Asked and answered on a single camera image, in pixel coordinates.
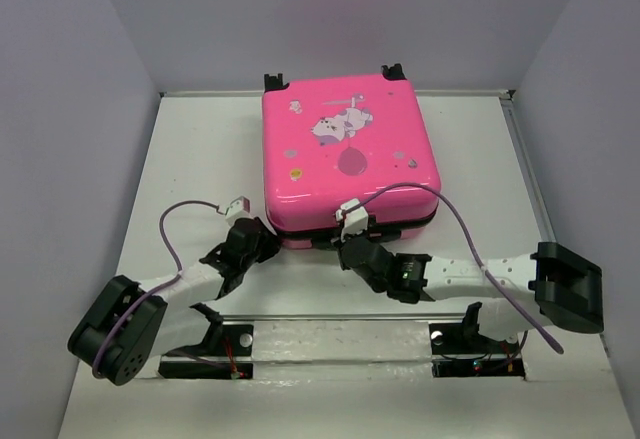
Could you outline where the pink hard-shell suitcase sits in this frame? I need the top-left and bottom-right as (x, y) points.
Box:
(262, 64), (441, 249)

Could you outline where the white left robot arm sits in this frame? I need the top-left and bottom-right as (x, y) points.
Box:
(67, 218), (281, 386)

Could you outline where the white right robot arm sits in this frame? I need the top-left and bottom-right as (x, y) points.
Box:
(338, 236), (604, 352)

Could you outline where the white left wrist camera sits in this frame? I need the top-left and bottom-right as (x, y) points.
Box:
(218, 196), (252, 227)

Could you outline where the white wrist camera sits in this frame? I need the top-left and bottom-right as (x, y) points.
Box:
(218, 196), (252, 227)
(334, 198), (369, 240)

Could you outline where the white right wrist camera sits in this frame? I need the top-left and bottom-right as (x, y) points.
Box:
(334, 198), (369, 240)

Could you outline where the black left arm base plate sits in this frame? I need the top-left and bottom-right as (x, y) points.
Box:
(158, 323), (254, 380)

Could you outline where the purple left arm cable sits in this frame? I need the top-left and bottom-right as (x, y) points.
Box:
(92, 200), (224, 379)

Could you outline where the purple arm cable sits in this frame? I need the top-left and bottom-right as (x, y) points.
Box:
(92, 200), (224, 379)
(359, 181), (565, 355)

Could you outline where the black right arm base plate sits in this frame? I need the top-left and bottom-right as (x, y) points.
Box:
(429, 323), (525, 378)

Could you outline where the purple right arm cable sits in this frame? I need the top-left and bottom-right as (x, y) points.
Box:
(359, 181), (565, 355)

